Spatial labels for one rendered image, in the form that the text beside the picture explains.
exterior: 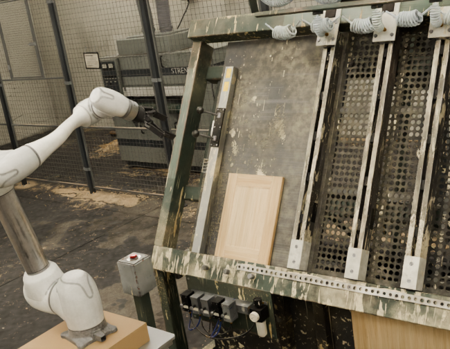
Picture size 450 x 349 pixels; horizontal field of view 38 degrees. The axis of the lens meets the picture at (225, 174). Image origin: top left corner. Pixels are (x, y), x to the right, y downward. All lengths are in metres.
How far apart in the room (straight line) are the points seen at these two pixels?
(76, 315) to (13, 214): 0.47
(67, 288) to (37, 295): 0.19
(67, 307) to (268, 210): 0.99
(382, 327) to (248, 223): 0.76
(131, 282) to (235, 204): 0.62
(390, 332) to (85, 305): 1.31
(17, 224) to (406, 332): 1.68
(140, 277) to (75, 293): 0.57
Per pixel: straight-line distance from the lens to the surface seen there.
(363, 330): 3.09
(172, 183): 3.38
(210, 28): 3.46
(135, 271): 3.17
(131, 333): 2.78
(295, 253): 2.86
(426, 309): 2.62
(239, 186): 3.15
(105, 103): 2.82
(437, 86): 2.79
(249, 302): 3.02
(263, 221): 3.04
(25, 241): 2.78
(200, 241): 3.21
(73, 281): 2.71
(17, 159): 2.54
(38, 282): 2.83
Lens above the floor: 2.14
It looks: 16 degrees down
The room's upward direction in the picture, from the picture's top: 9 degrees counter-clockwise
